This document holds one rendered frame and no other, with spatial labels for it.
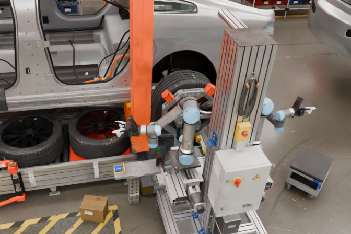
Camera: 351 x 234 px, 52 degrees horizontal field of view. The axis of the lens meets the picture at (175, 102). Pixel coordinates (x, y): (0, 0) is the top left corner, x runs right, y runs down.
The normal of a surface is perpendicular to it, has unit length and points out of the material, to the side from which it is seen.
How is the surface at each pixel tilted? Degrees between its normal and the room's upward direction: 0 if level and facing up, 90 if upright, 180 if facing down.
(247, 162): 0
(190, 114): 84
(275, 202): 0
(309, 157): 0
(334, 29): 87
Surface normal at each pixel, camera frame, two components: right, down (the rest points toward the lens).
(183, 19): 0.26, 0.43
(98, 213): -0.12, 0.57
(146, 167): 0.06, -0.81
